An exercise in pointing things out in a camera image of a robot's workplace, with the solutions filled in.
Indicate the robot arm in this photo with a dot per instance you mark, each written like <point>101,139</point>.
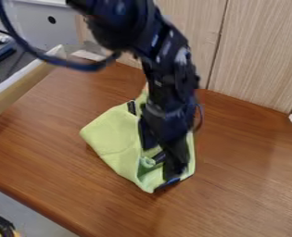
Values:
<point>125,26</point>

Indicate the white cabinet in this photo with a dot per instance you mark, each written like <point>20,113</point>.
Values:
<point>32,21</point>

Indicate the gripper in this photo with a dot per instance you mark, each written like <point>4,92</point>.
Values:
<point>168,122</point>

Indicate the green cloth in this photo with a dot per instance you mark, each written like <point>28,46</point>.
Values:
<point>113,135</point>

